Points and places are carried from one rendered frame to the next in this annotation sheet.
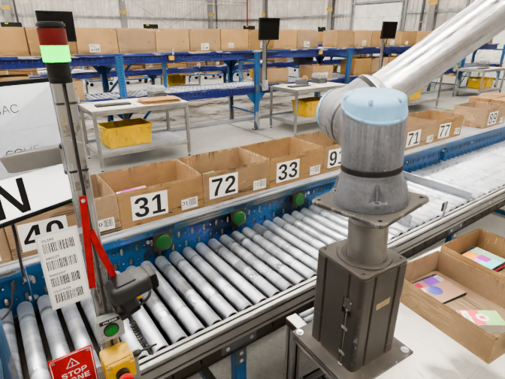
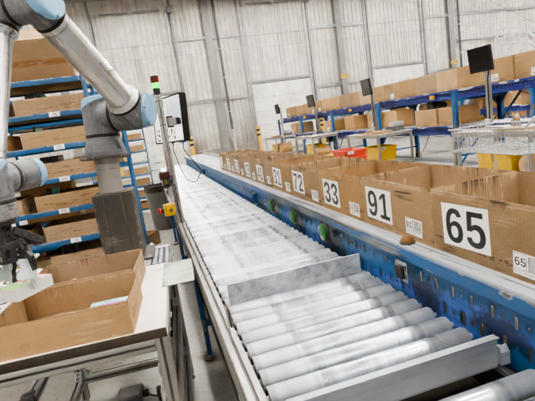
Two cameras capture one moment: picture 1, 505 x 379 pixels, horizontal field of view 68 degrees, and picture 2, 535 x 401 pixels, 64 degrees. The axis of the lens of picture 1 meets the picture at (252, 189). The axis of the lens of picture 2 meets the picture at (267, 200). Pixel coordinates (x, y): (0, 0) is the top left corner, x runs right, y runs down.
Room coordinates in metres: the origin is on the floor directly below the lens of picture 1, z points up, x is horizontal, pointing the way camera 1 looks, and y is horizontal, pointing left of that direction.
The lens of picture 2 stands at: (2.29, -1.93, 1.28)
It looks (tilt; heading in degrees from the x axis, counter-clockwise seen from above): 10 degrees down; 111
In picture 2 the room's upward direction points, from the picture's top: 8 degrees counter-clockwise
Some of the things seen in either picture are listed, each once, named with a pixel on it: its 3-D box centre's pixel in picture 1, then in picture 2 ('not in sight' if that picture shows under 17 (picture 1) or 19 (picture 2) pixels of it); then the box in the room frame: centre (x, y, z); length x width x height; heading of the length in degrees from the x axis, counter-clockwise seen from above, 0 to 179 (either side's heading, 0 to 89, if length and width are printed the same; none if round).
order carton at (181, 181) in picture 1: (151, 191); (304, 173); (1.61, 0.47, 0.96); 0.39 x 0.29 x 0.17; 126
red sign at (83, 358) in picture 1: (86, 366); not in sight; (0.72, 0.43, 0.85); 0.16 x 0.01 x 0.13; 126
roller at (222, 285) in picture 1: (213, 277); (236, 231); (1.27, 0.16, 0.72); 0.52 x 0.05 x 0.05; 36
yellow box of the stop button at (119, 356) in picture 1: (132, 359); (169, 210); (0.75, 0.32, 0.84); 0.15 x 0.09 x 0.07; 126
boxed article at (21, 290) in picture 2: not in sight; (26, 287); (1.16, -1.07, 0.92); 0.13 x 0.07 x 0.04; 93
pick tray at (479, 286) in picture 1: (460, 298); (89, 279); (1.05, -0.72, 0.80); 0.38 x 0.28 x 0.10; 30
